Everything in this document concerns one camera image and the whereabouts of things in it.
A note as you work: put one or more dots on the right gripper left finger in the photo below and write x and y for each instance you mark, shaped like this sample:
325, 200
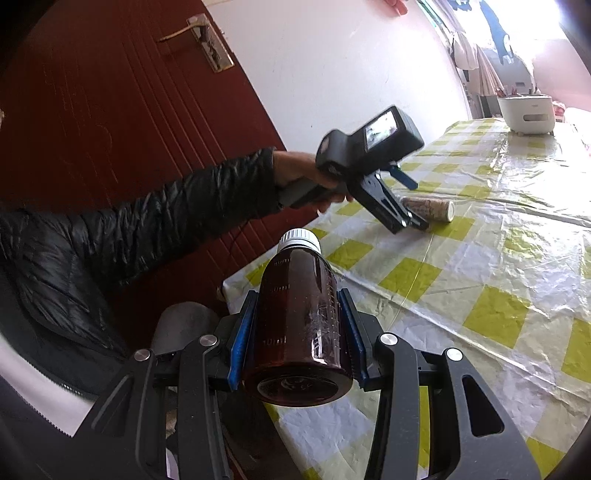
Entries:
123, 436

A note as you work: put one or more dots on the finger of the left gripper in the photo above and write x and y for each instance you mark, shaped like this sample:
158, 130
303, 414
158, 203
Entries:
397, 173
375, 196

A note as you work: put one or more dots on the person's left hand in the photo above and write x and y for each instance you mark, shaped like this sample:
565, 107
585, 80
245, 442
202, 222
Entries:
304, 177

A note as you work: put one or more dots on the black jacket left forearm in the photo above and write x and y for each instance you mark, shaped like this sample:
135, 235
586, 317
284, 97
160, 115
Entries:
63, 269

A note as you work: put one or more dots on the white standing heater appliance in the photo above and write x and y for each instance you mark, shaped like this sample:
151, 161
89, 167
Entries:
517, 77

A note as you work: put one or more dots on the brown bottle white cap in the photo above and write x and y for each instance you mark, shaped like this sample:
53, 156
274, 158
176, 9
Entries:
295, 356

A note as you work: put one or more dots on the white plastic pen basket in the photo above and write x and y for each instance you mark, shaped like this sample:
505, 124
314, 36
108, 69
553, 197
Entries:
528, 114

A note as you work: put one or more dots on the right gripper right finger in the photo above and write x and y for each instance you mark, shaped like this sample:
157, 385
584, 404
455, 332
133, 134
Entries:
471, 434

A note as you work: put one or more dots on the metal door handle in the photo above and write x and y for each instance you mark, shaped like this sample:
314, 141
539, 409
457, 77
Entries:
206, 36

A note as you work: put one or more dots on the left pink curtain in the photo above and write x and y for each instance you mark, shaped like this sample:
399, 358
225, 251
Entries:
479, 73

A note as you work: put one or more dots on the orange cloth on wall hook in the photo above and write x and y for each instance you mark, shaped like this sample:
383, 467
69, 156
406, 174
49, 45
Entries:
399, 6

